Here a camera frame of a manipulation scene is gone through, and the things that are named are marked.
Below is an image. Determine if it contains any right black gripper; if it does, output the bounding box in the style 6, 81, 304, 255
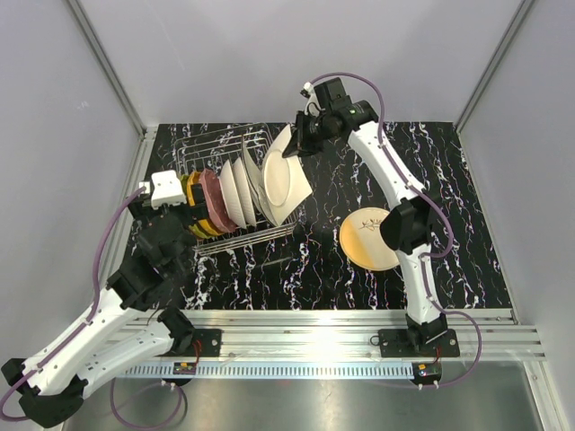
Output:
283, 111, 332, 161

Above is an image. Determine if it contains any pink polka dot plate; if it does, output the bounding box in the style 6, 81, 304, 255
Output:
199, 169, 237, 233

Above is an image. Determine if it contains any orange polka dot plate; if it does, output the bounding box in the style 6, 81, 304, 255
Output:
186, 172, 210, 240

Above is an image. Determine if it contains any white square plate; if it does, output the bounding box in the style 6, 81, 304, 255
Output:
261, 125, 313, 226
242, 136, 269, 219

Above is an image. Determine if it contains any metal wire dish rack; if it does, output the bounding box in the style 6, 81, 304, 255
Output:
173, 123, 296, 255

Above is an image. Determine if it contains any green polka dot plate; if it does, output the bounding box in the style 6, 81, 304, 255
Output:
181, 175, 190, 196

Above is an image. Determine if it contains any floral patterned brown plate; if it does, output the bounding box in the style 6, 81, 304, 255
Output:
233, 158, 257, 227

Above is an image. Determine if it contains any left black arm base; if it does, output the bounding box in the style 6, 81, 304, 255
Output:
161, 329, 223, 358

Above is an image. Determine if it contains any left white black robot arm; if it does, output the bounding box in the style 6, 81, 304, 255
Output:
1, 178, 203, 427

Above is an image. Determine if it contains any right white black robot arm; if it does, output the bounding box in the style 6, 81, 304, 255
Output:
282, 73, 447, 356

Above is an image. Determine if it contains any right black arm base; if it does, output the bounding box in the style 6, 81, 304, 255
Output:
370, 329, 461, 358

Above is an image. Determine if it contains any black marble pattern mat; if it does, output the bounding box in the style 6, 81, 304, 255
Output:
162, 122, 511, 310

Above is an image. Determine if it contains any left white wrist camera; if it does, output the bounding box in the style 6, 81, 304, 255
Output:
137, 170, 187, 210

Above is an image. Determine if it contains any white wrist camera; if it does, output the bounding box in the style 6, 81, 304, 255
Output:
137, 170, 187, 210
301, 82, 322, 118

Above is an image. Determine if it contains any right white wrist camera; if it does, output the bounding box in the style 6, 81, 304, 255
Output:
301, 82, 322, 118

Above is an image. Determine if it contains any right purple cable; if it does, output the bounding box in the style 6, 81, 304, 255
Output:
303, 71, 484, 387

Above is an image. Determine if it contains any purple cable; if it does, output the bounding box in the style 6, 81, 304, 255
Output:
303, 71, 484, 387
0, 188, 188, 427

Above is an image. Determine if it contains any aluminium mounting rail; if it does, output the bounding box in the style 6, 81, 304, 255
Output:
185, 309, 545, 363

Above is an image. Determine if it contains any left aluminium frame post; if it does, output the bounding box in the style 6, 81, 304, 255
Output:
64, 0, 149, 140

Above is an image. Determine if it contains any aluminium frame post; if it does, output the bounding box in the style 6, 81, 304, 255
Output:
455, 0, 537, 135
64, 0, 149, 140

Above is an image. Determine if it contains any white slotted cable duct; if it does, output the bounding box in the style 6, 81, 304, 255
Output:
120, 361, 413, 380

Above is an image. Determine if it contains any right aluminium frame post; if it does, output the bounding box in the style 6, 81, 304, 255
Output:
455, 0, 537, 135

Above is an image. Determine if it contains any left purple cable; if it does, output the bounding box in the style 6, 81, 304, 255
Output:
0, 188, 188, 427

